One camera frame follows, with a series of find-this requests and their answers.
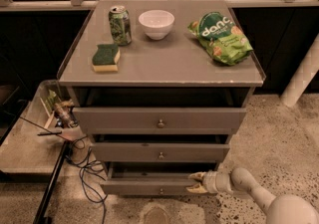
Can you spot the white diagonal post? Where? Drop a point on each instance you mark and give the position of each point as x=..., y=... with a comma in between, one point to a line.
x=303, y=76

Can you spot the green soda can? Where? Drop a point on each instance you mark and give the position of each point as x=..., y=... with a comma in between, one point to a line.
x=120, y=25

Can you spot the grey middle drawer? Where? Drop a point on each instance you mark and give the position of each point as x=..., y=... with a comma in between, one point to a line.
x=160, y=152

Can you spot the green chip bag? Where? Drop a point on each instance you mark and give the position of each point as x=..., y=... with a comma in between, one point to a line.
x=221, y=38

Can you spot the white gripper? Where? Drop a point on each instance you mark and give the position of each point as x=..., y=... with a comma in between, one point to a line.
x=210, y=181

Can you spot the grey drawer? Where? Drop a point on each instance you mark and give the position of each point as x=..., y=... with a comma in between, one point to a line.
x=160, y=152
x=151, y=179
x=159, y=120

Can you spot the grey top drawer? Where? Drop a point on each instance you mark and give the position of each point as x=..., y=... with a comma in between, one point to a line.
x=159, y=120

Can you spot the clear plastic bin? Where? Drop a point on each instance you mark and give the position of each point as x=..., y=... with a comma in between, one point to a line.
x=49, y=116

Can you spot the grey drawer cabinet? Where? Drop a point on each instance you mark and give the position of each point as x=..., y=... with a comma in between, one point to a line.
x=174, y=72

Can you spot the green yellow sponge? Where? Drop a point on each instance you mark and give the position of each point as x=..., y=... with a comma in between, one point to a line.
x=106, y=58

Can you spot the grey bottom drawer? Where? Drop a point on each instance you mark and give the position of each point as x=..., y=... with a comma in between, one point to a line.
x=151, y=179

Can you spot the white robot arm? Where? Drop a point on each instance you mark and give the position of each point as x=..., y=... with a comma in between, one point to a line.
x=283, y=209

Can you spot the white ceramic bowl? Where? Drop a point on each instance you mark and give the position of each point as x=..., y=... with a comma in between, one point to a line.
x=156, y=24

